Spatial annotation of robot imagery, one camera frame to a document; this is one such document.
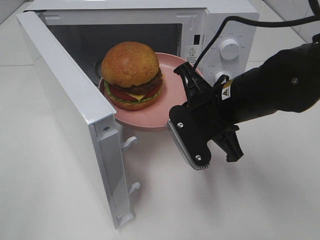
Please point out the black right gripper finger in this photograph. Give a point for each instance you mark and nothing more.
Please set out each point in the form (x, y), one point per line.
(197, 90)
(193, 129)

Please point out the glass microwave turntable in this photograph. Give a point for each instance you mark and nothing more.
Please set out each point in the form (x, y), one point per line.
(97, 68)

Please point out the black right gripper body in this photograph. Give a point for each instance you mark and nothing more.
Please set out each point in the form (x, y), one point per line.
(212, 124)

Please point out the upper white power knob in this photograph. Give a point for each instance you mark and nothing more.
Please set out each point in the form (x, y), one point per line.
(229, 48)

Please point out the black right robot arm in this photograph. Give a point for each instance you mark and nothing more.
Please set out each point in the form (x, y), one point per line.
(288, 81)

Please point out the white microwave door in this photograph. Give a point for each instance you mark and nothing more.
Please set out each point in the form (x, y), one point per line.
(85, 117)

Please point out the burger with sesame-free bun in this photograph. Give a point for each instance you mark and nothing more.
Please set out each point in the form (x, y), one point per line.
(131, 76)

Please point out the pink round plate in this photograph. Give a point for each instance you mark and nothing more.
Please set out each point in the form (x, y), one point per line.
(154, 118)

